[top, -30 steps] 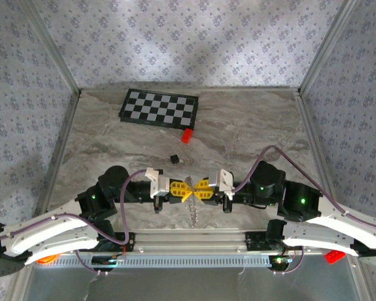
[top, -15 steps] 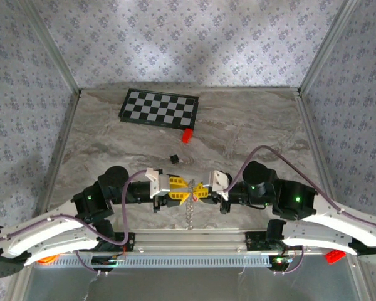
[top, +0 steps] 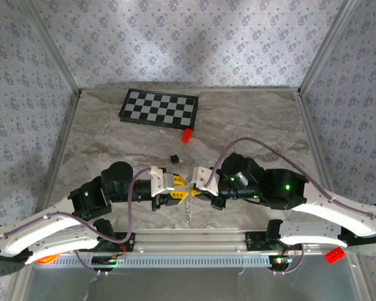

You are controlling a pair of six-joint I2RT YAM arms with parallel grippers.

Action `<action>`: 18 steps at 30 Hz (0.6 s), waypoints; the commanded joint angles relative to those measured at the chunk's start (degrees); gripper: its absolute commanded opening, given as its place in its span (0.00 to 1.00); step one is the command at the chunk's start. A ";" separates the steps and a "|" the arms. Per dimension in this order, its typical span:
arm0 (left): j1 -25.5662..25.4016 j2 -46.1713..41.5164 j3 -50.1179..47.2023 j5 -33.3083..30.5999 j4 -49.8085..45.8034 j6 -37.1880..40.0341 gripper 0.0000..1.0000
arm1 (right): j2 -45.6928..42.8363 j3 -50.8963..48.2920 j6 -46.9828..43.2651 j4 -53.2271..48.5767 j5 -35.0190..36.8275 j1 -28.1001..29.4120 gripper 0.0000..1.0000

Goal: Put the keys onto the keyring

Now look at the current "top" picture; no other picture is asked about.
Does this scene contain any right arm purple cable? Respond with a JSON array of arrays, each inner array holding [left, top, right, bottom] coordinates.
[[206, 137, 376, 277]]

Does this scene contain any red toy brick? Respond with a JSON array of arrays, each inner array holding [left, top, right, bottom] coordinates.
[[325, 247, 347, 265]]

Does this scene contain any small circuit board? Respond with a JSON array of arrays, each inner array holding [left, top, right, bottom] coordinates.
[[91, 254, 127, 271], [269, 255, 294, 270]]

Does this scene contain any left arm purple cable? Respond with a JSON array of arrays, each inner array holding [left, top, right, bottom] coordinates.
[[0, 168, 152, 275]]

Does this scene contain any black grey checkerboard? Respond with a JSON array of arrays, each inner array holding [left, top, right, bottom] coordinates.
[[118, 88, 199, 130]]

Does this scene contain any aluminium frame post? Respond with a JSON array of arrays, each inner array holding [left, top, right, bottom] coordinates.
[[18, 0, 82, 95], [297, 0, 363, 95]]

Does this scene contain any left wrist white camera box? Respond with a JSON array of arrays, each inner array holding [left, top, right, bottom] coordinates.
[[148, 166, 176, 198]]

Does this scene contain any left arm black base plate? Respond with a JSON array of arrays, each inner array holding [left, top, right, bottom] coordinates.
[[111, 231, 135, 253]]

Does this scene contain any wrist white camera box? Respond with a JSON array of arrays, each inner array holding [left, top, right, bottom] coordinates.
[[191, 166, 221, 197], [148, 166, 176, 198]]

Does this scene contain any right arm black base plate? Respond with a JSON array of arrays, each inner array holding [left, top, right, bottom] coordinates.
[[244, 231, 285, 251]]

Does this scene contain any aluminium table side rail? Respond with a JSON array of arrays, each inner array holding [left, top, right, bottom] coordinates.
[[39, 90, 82, 211], [294, 89, 333, 198]]

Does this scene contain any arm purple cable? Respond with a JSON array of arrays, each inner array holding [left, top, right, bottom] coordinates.
[[206, 137, 376, 277], [0, 168, 152, 275]]

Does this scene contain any grey slotted cable duct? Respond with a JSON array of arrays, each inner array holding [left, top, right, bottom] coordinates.
[[55, 252, 272, 269]]

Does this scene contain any aluminium mounting rail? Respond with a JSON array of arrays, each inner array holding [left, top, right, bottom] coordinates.
[[90, 228, 305, 254]]

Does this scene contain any silver chain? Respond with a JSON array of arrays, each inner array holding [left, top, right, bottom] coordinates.
[[183, 183, 197, 225]]

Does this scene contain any small red block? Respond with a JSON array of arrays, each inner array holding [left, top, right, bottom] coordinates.
[[180, 127, 194, 144]]

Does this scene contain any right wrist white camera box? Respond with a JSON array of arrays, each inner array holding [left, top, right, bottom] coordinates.
[[191, 166, 221, 197]]

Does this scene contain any grey metal sheet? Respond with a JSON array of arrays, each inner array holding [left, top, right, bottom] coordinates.
[[24, 265, 367, 301]]

